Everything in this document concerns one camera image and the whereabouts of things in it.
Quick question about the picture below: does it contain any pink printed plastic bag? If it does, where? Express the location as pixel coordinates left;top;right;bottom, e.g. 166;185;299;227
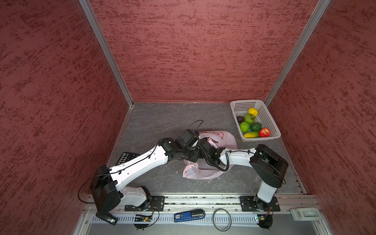
183;131;238;180

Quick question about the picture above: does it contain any bright green bumpy fruit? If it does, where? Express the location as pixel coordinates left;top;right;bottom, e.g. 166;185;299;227
240;121;250;133

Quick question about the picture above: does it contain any dark purple mangosteen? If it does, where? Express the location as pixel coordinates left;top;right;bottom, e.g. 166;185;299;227
237;116;245;124

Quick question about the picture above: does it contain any green speckled guava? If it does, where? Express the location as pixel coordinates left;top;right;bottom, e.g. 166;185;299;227
244;114;256;124

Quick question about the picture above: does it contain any dark green avocado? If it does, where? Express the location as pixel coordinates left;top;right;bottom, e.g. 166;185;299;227
250;122;262;132

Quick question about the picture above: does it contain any white perforated plastic basket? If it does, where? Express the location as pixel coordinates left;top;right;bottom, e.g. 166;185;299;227
230;99;281;143

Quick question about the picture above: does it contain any red apple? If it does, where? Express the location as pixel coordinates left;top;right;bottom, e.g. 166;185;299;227
258;128;271;138

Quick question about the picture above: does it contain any yellow round fruit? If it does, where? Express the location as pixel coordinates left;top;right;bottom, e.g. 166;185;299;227
248;108;258;117

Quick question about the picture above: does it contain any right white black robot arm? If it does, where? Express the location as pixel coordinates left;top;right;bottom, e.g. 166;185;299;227
198;138;289;213

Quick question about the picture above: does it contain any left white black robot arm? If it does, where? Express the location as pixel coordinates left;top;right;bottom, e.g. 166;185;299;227
89;129;200;225

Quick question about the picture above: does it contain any blue black handheld device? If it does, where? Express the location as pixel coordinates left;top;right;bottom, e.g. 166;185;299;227
173;209;206;223

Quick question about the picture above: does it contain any black calculator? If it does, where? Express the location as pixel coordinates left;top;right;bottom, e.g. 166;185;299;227
116;152;139;165

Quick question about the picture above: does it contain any white plastic latch box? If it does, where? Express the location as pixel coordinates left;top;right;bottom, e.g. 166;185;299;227
290;208;322;221

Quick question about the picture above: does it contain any aluminium front rail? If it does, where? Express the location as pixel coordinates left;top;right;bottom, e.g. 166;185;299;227
85;193;321;214

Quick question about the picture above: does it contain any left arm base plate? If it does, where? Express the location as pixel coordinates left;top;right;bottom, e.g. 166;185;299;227
124;196;165;212

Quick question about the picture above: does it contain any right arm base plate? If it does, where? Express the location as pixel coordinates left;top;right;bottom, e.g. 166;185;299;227
240;196;281;212

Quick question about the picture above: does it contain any black cable ring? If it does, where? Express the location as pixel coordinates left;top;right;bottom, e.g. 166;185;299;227
212;208;233;232

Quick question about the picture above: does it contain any left circuit board with wires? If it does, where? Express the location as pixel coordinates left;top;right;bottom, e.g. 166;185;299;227
133;203;160;230

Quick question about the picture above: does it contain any circuit board with wires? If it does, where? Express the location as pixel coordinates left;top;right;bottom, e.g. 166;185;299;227
133;203;160;230
258;210;273;230

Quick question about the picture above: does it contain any right circuit board with wires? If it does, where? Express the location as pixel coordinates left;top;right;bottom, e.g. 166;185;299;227
258;210;273;230

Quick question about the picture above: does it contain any left aluminium corner post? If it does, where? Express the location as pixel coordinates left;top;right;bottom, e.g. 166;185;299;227
79;0;134;108

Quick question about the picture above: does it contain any aluminium corner post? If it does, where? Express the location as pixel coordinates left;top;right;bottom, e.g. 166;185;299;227
79;0;134;108
264;0;331;106

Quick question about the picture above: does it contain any right aluminium corner post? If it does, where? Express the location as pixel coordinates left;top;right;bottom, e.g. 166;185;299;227
264;0;331;106

